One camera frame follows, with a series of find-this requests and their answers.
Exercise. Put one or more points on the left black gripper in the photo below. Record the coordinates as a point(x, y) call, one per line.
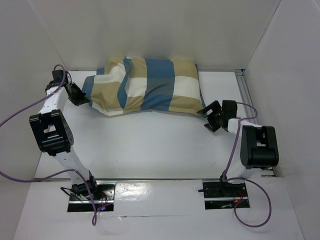
point(81, 99)

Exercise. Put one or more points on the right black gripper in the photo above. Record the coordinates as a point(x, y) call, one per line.
point(216, 115)

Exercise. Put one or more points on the blue tan white pillowcase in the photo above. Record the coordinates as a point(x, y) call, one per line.
point(131, 84)

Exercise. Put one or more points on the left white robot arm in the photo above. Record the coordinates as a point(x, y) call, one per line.
point(54, 136)

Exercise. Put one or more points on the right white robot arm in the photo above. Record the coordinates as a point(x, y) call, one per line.
point(255, 146)

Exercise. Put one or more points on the aluminium rail frame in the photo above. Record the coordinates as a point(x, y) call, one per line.
point(250, 100)

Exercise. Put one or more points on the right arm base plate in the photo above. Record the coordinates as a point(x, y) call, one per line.
point(219, 195)

